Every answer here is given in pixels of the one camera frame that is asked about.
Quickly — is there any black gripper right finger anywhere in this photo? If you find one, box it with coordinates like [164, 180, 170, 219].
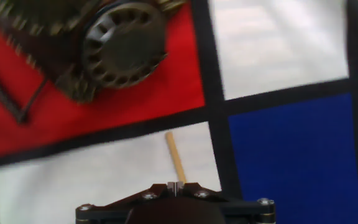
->
[175, 181, 276, 224]

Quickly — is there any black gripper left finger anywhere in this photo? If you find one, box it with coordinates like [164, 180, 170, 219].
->
[75, 181, 176, 224]

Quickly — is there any short wooden stick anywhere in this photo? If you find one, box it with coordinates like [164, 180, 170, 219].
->
[165, 131, 188, 184]

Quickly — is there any antique brown brass rotary phone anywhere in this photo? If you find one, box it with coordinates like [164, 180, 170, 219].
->
[0, 0, 188, 103]

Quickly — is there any Mondrian pattern tablecloth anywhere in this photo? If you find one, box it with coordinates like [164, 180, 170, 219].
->
[0, 0, 358, 224]

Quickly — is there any brown coiled phone cord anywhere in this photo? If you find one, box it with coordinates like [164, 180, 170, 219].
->
[0, 46, 48, 124]

